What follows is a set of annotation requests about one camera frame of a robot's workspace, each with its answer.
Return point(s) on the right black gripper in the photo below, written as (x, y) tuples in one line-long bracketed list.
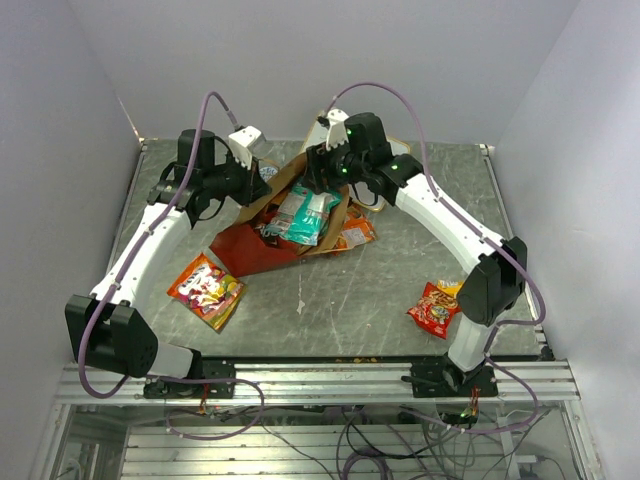
[(318, 161)]

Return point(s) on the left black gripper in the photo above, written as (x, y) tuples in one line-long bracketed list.
[(255, 188)]

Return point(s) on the teal snack pouch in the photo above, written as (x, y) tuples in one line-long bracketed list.
[(302, 217)]

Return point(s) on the orange white snack pack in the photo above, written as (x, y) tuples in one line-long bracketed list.
[(357, 230)]

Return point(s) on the red brown paper bag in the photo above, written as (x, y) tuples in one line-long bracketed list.
[(241, 251)]

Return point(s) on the small red snack bag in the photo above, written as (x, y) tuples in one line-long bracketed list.
[(434, 311)]

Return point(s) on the red Doritos chips bag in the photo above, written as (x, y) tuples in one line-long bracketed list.
[(285, 245)]

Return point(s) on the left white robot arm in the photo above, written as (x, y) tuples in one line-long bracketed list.
[(107, 329)]

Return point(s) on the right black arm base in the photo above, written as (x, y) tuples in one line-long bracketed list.
[(435, 378)]

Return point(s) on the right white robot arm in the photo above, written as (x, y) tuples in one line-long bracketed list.
[(355, 150)]

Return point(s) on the colourful candy bag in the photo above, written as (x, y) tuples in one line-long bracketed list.
[(208, 291)]

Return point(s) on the small blue white jar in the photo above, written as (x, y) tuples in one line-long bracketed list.
[(268, 172)]

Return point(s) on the small whiteboard with writing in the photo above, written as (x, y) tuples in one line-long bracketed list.
[(360, 194)]

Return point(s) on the yellow snack bar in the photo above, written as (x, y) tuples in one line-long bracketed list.
[(450, 288)]

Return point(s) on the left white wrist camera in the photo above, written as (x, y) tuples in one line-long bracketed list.
[(243, 142)]

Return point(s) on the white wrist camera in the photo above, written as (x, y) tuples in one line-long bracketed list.
[(243, 142), (334, 122)]

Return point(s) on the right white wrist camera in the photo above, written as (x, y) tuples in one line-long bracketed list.
[(334, 122)]

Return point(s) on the aluminium frame rail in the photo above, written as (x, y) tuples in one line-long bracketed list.
[(345, 383)]

